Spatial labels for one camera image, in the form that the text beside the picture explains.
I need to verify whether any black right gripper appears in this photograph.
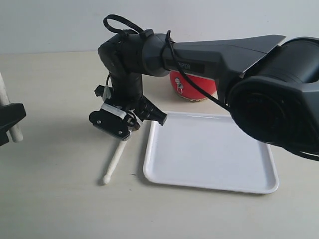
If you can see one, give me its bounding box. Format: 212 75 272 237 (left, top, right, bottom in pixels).
94 84 167 130

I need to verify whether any white drumstick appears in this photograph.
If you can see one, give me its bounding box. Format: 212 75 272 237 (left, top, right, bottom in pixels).
0 75 23 142
102 141 127 185

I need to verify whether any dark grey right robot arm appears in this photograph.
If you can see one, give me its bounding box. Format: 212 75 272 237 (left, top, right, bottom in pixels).
90 32 319 161

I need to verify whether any small red drum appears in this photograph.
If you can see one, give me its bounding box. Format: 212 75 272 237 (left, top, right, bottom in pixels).
169 70 217 103

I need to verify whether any white rectangular plastic tray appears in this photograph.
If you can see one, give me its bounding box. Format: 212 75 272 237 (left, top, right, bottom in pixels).
143 112 279 194

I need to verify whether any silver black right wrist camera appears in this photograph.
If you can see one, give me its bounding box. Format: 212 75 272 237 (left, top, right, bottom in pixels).
89 103 132 141

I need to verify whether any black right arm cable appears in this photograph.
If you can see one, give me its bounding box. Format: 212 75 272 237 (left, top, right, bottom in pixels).
103 14 319 161

